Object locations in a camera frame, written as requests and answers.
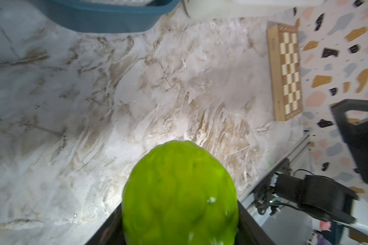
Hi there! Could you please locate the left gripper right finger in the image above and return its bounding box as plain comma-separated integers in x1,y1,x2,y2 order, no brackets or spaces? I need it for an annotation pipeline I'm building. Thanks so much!
237,201,275,245

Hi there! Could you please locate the dark teal small bin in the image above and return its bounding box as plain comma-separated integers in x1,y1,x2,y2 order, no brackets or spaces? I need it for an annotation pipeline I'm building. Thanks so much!
31,0,179,33

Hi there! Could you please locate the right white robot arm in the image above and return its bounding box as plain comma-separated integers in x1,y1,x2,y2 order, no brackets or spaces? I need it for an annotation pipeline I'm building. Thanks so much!
253,99,368,226

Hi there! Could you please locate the green custard apple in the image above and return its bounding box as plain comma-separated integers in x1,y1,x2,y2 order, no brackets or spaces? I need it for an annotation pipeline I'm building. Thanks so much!
122,140,239,245

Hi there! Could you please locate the white plastic basket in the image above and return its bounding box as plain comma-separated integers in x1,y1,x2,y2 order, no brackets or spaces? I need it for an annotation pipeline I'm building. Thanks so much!
184,0,324,20

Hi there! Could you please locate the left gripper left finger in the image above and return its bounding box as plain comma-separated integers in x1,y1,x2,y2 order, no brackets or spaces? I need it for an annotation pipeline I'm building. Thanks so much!
86,204,124,245

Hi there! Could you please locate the wooden chessboard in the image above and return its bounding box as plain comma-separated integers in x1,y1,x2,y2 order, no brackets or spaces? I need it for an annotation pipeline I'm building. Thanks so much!
267,23,303,121

